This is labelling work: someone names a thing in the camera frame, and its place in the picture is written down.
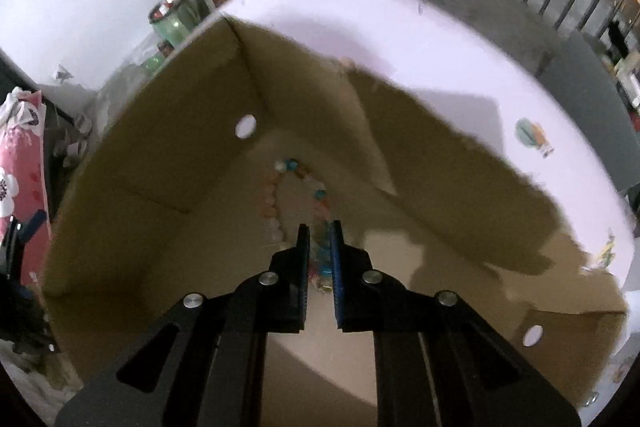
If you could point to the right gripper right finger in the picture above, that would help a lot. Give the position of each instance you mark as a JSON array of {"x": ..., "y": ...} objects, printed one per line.
[{"x": 437, "y": 361}]

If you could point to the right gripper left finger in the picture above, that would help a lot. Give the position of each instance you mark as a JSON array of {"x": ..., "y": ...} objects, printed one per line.
[{"x": 202, "y": 363}]

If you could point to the pink floral quilt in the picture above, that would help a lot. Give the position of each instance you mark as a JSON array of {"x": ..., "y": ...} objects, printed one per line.
[{"x": 23, "y": 178}]

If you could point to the large brown cardboard box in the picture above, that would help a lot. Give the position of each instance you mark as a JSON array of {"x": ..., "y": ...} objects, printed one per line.
[{"x": 243, "y": 137}]

